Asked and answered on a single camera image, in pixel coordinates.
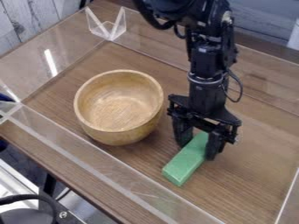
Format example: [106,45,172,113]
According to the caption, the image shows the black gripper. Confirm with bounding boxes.
[166,73,242,161]

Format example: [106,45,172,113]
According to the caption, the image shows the green rectangular block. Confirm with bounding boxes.
[162,132,208,186]

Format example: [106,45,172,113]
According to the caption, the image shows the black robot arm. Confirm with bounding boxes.
[132,0,241,160]

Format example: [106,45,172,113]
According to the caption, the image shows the brown wooden bowl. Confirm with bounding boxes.
[73,69,164,146]

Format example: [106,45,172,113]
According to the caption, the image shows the clear acrylic tray walls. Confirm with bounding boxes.
[0,1,299,224]

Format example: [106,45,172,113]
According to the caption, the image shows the blue object at edge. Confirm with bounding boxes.
[0,93,14,102]

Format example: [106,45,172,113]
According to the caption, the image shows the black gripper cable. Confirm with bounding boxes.
[221,67,245,103]

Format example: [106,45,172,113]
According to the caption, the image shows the clear acrylic corner bracket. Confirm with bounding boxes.
[85,7,126,41]

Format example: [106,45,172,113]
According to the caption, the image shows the black metal table frame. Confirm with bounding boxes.
[38,174,86,224]

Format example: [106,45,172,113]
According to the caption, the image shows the black cable loop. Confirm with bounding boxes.
[0,193,58,224]

